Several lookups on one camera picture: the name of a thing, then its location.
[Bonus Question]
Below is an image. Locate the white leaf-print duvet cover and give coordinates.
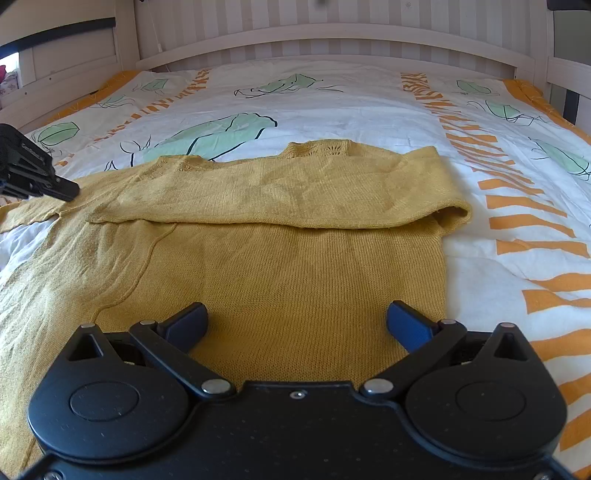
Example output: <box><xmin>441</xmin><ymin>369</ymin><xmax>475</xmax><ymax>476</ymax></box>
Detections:
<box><xmin>1</xmin><ymin>60</ymin><xmax>590</xmax><ymax>478</ymax></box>

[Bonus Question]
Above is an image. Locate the mustard yellow knit sweater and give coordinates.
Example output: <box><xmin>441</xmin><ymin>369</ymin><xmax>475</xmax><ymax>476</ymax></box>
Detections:
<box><xmin>1</xmin><ymin>140</ymin><xmax>472</xmax><ymax>474</ymax></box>

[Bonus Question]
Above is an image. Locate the white wooden bed frame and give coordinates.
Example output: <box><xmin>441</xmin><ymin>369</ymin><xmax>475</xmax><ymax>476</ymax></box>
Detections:
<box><xmin>1</xmin><ymin>1</ymin><xmax>590</xmax><ymax>130</ymax></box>

